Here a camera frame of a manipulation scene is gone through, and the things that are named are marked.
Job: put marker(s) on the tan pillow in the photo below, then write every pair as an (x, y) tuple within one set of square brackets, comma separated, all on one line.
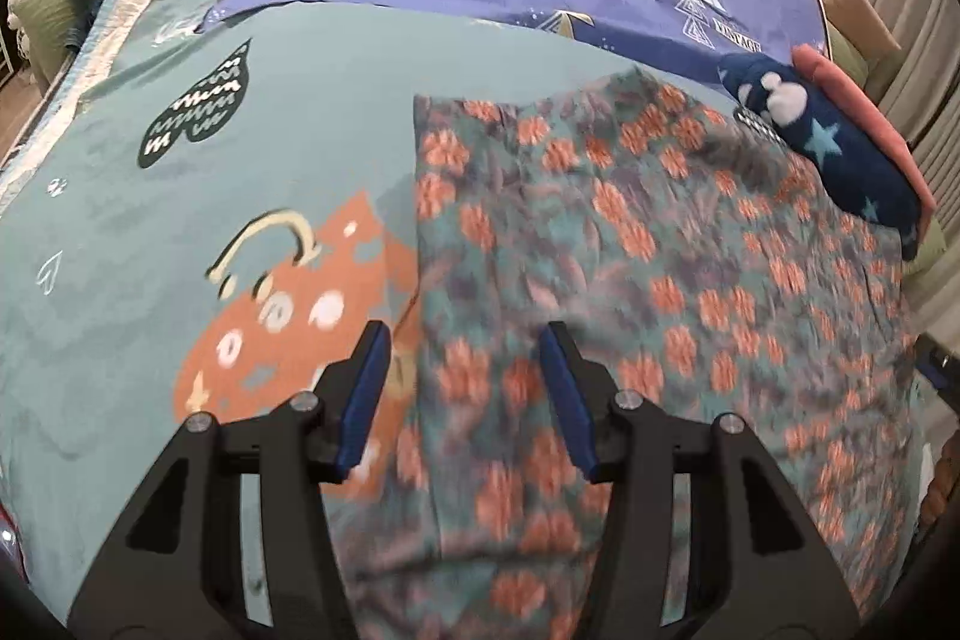
[(860, 23)]

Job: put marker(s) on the navy star fleece garment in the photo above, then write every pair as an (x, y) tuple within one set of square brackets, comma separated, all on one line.
[(858, 176)]

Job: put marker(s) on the green cushion left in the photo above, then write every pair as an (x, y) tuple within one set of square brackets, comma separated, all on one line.
[(47, 24)]

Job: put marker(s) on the green pillow right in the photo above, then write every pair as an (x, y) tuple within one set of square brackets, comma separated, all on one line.
[(847, 57)]

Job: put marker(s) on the striped grey curtain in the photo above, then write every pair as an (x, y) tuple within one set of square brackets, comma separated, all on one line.
[(922, 103)]

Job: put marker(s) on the folded pink garment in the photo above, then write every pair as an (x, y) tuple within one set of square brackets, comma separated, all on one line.
[(853, 102)]

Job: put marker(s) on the floral teal orange garment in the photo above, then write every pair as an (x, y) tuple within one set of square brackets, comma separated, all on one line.
[(705, 266)]

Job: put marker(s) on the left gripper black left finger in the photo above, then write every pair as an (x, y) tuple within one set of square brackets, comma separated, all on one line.
[(171, 567)]

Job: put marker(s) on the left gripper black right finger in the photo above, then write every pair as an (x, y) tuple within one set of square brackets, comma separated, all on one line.
[(704, 536)]

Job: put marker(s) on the white plush toy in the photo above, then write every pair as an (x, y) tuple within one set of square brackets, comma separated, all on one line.
[(16, 25)]

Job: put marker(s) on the teal printed bed cover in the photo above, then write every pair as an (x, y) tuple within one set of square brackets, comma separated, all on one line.
[(215, 227)]

